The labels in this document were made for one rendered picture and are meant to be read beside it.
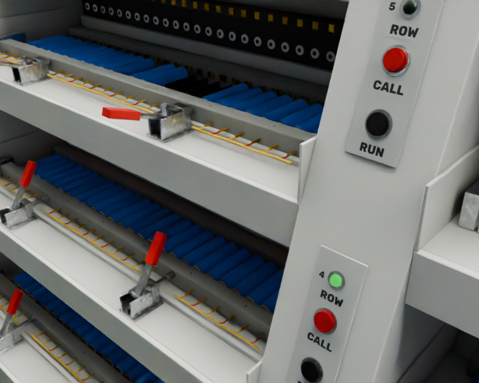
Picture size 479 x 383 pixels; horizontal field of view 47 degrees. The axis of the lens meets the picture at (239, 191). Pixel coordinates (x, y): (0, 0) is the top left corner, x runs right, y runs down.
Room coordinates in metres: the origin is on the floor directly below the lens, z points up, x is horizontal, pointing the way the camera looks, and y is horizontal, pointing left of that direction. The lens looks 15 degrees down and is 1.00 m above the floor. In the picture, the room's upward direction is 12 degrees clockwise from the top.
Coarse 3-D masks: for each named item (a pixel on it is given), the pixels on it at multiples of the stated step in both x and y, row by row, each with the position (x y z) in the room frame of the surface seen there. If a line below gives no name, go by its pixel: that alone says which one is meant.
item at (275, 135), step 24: (0, 48) 0.80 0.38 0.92; (24, 48) 0.76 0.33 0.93; (72, 72) 0.69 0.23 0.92; (96, 72) 0.65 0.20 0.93; (144, 96) 0.60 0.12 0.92; (168, 96) 0.57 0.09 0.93; (192, 96) 0.57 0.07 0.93; (192, 120) 0.56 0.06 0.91; (216, 120) 0.53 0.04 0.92; (240, 120) 0.51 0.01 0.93; (264, 120) 0.51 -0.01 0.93; (240, 144) 0.49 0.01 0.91; (264, 144) 0.50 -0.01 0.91; (288, 144) 0.48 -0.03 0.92
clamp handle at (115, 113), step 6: (108, 108) 0.48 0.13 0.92; (114, 108) 0.48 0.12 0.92; (162, 108) 0.53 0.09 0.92; (102, 114) 0.48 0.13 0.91; (108, 114) 0.47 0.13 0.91; (114, 114) 0.47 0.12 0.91; (120, 114) 0.48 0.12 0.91; (126, 114) 0.48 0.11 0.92; (132, 114) 0.49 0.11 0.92; (138, 114) 0.49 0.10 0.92; (144, 114) 0.50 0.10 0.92; (150, 114) 0.51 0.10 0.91; (156, 114) 0.52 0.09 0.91; (162, 114) 0.53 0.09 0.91; (168, 114) 0.53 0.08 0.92; (138, 120) 0.50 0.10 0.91
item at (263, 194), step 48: (192, 48) 0.74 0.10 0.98; (0, 96) 0.71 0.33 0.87; (48, 96) 0.64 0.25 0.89; (96, 96) 0.64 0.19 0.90; (96, 144) 0.58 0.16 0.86; (144, 144) 0.52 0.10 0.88; (192, 144) 0.51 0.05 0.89; (192, 192) 0.49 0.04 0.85; (240, 192) 0.45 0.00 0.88; (288, 192) 0.42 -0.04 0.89; (288, 240) 0.42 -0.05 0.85
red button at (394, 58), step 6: (396, 48) 0.37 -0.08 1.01; (390, 54) 0.37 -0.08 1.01; (396, 54) 0.37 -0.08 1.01; (402, 54) 0.37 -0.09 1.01; (384, 60) 0.38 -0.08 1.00; (390, 60) 0.37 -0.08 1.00; (396, 60) 0.37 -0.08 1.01; (402, 60) 0.37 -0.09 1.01; (384, 66) 0.38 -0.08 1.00; (390, 66) 0.37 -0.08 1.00; (396, 66) 0.37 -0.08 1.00; (402, 66) 0.37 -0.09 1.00
